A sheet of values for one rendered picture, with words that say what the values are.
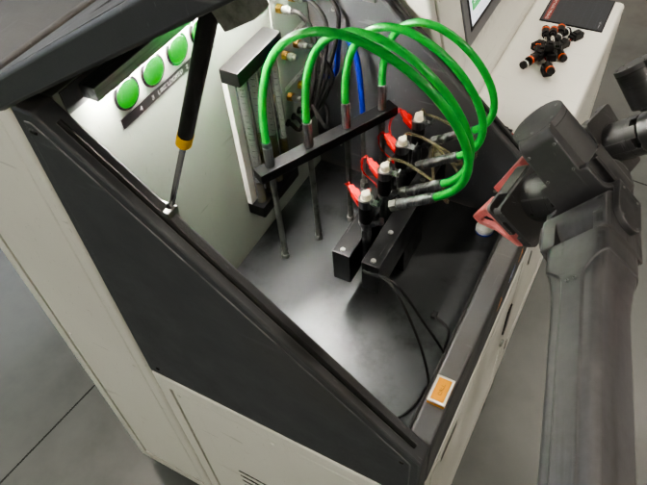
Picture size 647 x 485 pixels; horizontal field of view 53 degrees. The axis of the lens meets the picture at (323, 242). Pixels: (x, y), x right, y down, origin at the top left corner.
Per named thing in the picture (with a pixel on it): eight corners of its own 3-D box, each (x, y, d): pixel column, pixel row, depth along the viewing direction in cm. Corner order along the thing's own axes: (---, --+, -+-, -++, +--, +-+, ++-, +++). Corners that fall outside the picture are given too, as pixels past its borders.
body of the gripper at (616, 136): (597, 106, 96) (641, 89, 90) (631, 162, 98) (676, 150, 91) (575, 128, 93) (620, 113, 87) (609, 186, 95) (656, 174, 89)
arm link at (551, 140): (556, 275, 63) (641, 240, 57) (483, 193, 60) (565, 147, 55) (566, 205, 72) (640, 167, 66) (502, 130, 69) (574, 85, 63)
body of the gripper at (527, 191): (488, 211, 73) (532, 206, 66) (534, 148, 76) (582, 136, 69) (524, 249, 75) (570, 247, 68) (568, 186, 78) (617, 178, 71)
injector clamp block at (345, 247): (378, 314, 130) (379, 268, 119) (335, 296, 134) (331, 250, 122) (441, 204, 149) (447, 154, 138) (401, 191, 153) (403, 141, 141)
